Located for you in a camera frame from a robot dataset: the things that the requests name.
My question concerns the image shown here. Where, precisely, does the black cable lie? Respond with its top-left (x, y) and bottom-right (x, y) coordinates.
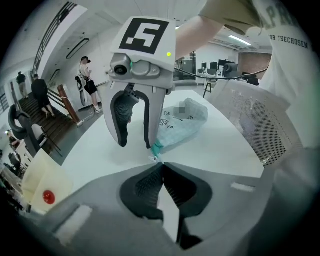
top-left (174, 65), bottom-right (271, 80)

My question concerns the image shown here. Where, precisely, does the cream box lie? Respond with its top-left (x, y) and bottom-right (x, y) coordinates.
top-left (21, 149), bottom-right (75, 216)

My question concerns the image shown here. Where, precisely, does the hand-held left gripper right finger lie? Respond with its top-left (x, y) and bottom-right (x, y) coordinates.
top-left (162, 161), bottom-right (276, 256)

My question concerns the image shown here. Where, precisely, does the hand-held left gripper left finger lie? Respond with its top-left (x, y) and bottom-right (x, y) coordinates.
top-left (24, 161), bottom-right (181, 256)

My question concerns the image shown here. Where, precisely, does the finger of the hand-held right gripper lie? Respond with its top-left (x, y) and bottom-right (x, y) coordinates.
top-left (101, 81), bottom-right (141, 148)
top-left (133, 84), bottom-right (167, 150)

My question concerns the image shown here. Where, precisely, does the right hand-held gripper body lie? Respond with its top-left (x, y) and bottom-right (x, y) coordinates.
top-left (106, 16), bottom-right (178, 96)

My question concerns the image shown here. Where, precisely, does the dark wooden staircase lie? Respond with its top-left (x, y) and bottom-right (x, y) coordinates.
top-left (12, 87), bottom-right (82, 161)

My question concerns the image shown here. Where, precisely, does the teal checked clear pouch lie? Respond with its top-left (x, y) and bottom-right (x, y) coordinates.
top-left (149, 97), bottom-right (209, 161)

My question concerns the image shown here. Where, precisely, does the long ceiling light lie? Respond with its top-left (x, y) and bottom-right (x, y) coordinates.
top-left (228, 34), bottom-right (252, 46)

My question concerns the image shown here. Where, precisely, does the wooden stair post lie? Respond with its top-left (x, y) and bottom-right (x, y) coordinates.
top-left (57, 84), bottom-right (80, 124)

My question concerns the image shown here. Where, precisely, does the person's white shirt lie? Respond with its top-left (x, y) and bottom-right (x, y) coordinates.
top-left (198, 0), bottom-right (320, 151)

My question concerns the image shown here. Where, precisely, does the black office chair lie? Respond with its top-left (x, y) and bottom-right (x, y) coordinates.
top-left (7, 104), bottom-right (63, 158)

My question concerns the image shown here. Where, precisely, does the black stool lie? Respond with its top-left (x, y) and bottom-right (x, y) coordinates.
top-left (202, 81), bottom-right (218, 99)

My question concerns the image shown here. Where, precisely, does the dark cabinet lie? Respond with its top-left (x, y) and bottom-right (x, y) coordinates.
top-left (182, 51), bottom-right (197, 81)

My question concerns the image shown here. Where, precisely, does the black oval ceiling lamp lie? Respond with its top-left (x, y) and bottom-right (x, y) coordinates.
top-left (66, 37), bottom-right (90, 60)

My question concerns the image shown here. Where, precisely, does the red round button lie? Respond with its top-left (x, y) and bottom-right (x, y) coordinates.
top-left (42, 189), bottom-right (56, 205)

